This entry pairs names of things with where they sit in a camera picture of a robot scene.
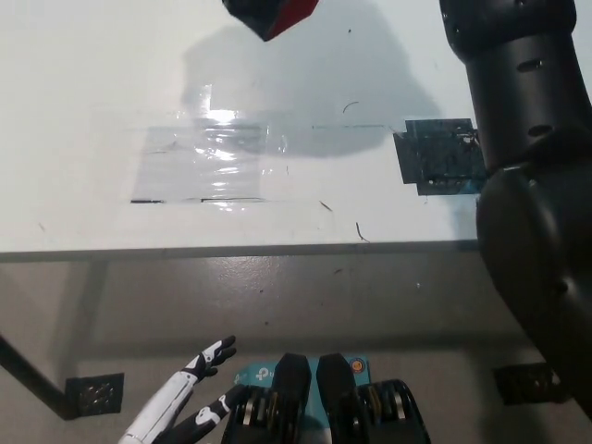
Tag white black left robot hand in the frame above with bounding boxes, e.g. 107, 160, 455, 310
116, 335, 249, 444

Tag grey black plastic bag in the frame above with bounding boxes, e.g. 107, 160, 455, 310
220, 0, 323, 43

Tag black teal robot body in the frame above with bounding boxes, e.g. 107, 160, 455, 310
221, 353, 434, 444

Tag black slanted table leg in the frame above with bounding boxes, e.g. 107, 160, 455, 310
0, 330, 70, 420

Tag clear tape patch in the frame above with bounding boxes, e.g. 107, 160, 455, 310
130, 82, 290, 207

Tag black tape patch on table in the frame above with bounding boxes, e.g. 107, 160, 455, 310
392, 117, 489, 198

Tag black table leg bracket left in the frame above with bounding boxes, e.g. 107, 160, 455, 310
66, 373, 126, 420

